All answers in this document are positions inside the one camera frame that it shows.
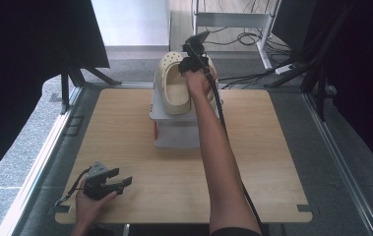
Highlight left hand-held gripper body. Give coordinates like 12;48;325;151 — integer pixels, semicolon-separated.
83;160;124;202

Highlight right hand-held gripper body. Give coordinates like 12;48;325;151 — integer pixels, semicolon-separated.
177;30;212;75

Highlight cream clog shoe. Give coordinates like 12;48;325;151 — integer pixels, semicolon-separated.
155;51;194;116

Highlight person's right hand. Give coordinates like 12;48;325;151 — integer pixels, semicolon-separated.
183;65;219;100

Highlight person's left hand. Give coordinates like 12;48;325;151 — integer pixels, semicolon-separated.
75;188;118;227

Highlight white power strip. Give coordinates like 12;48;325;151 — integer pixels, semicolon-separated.
275;63;295;76

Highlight black screen stand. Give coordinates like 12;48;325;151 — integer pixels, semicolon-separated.
59;48;123;116

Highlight black monitor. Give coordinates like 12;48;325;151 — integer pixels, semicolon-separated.
271;0;318;51

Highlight black tripod stand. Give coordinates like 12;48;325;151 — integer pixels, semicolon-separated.
264;6;355;123

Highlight large dark screen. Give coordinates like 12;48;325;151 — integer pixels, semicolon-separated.
0;0;111;195

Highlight dark curtain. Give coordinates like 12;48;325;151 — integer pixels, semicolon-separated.
305;0;373;182

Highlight left hand-held gripper cable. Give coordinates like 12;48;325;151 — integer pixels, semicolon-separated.
55;166;93;207

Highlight hand-held gripper cable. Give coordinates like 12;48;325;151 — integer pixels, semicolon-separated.
55;166;93;207
187;43;267;236

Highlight right hand-held gripper cable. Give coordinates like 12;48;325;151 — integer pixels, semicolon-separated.
187;43;267;236

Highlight white metal frame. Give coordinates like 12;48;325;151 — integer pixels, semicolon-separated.
192;0;284;71

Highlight black floor cables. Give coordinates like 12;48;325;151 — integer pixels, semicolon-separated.
203;26;294;90

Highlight aluminium frame rail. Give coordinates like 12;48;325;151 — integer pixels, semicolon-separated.
0;87;84;236
303;92;373;236

